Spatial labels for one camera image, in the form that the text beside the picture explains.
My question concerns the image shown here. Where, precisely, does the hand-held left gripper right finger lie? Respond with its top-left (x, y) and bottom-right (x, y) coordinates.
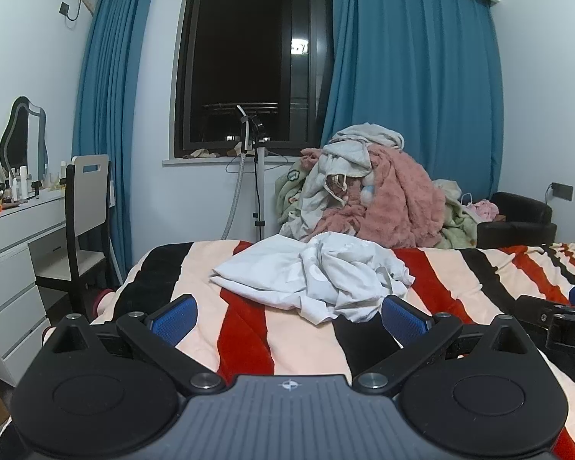
top-left (352, 296), bottom-right (532, 397)

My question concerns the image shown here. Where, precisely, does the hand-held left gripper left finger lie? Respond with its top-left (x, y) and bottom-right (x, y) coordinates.
top-left (43, 294), bottom-right (227, 397)

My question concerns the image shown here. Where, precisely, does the white t-shirt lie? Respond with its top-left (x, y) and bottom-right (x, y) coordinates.
top-left (210, 231), bottom-right (416, 325)

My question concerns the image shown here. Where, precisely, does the pile of clothes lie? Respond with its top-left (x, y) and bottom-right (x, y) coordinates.
top-left (299, 145), bottom-right (447, 250)

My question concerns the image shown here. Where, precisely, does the black armchair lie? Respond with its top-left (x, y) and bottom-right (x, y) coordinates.
top-left (476, 192), bottom-right (559, 250)

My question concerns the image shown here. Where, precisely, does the striped red black blanket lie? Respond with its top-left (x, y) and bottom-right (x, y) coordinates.
top-left (0, 238), bottom-right (575, 460)

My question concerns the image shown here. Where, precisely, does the pale green cloth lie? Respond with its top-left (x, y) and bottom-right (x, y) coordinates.
top-left (433, 179), bottom-right (481, 250)

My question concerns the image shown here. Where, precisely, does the pink garment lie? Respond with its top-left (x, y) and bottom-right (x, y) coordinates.
top-left (465, 198), bottom-right (502, 224)

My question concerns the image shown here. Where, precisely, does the black and white chair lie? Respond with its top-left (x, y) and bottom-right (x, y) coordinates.
top-left (34, 154), bottom-right (125, 318)

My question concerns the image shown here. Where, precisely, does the garment steamer stand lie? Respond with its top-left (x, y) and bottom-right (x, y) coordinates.
top-left (220, 104), bottom-right (269, 241)

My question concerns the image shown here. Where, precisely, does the white dressing table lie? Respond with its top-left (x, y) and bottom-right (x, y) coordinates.
top-left (0, 189), bottom-right (68, 387)

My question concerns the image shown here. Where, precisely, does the green floral blanket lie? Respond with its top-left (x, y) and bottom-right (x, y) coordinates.
top-left (274, 158), bottom-right (318, 238)

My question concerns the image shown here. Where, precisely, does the grey-white garment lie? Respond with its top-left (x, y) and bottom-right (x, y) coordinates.
top-left (298, 123), bottom-right (406, 243)

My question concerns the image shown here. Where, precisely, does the group of cosmetic bottles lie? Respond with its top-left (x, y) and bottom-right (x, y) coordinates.
top-left (0, 160), bottom-right (68, 210)

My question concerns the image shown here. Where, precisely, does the blue curtain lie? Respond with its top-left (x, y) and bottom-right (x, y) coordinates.
top-left (72, 0), bottom-right (159, 289)
top-left (319, 0), bottom-right (504, 203)

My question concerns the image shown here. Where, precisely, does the wavy framed mirror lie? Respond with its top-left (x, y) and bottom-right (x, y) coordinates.
top-left (0, 96), bottom-right (49, 181)

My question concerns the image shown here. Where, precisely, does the dark window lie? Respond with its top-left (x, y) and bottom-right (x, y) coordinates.
top-left (174, 0), bottom-right (337, 159)

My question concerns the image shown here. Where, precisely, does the black wall socket plate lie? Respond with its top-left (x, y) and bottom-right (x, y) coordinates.
top-left (548, 181), bottom-right (575, 202)

